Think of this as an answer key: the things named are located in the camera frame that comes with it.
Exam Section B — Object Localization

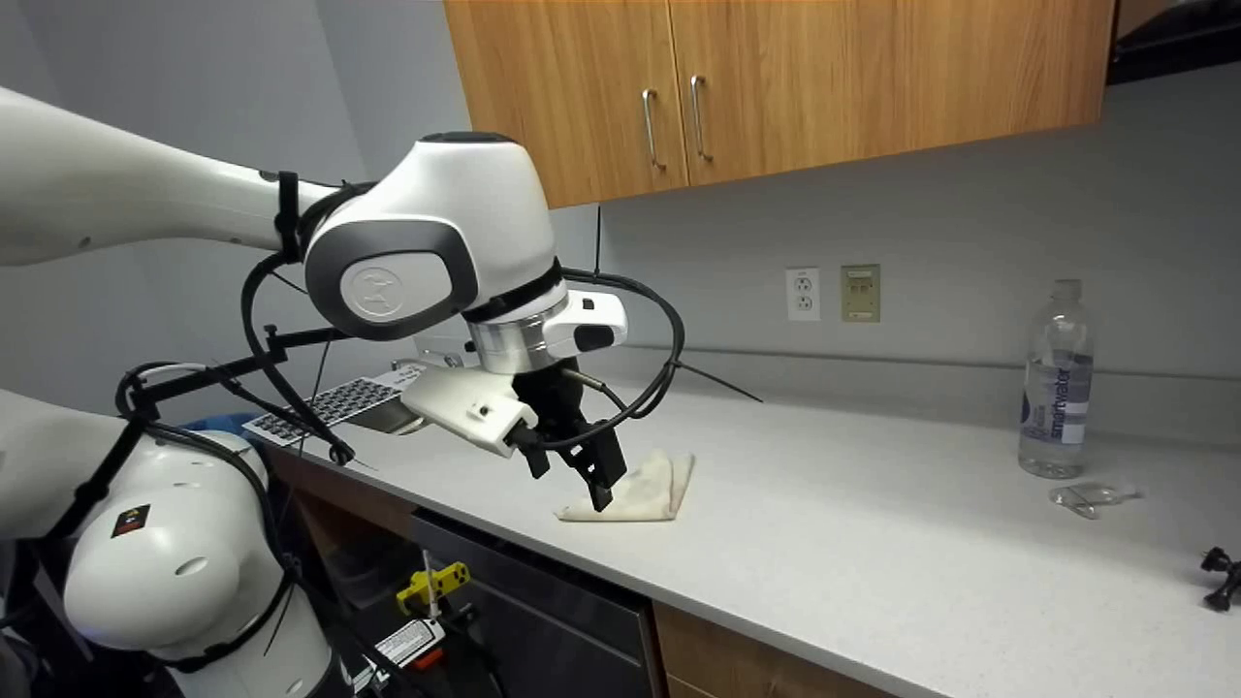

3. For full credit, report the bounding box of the crumpled clear plastic wrapper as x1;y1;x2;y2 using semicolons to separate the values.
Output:
1052;482;1139;518

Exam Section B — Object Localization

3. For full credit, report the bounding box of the yellow clamp tool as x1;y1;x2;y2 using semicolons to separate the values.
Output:
397;562;472;615

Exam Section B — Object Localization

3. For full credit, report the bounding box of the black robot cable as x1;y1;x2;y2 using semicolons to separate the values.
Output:
114;170;689;470

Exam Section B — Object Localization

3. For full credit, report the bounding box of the white cloth towel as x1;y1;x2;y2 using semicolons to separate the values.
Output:
560;451;694;523

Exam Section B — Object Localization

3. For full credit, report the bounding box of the clear plastic water bottle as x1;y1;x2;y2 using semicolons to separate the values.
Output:
1017;278;1092;482

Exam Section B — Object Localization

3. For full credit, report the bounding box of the steel sink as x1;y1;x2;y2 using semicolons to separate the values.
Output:
246;366;421;446

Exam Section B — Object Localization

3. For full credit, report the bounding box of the beige wall switch plate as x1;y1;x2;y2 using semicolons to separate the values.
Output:
840;263;880;322

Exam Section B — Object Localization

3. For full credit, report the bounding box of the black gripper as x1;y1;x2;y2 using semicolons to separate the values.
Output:
512;366;630;510

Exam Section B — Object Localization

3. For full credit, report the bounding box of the black clamp tripod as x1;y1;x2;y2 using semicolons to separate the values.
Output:
1202;547;1241;611

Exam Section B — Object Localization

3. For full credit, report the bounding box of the wooden wall cabinet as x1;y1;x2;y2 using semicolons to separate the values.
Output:
442;0;1112;204

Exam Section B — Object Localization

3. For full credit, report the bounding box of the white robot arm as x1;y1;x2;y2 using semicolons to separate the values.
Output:
0;90;623;698

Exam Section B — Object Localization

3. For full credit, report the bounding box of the black dishwasher front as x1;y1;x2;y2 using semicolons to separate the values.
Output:
412;510;661;698

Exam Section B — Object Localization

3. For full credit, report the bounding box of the white power outlet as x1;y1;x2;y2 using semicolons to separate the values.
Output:
787;269;823;322

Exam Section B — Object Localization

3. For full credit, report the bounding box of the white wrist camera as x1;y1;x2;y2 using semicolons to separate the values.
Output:
544;289;630;356

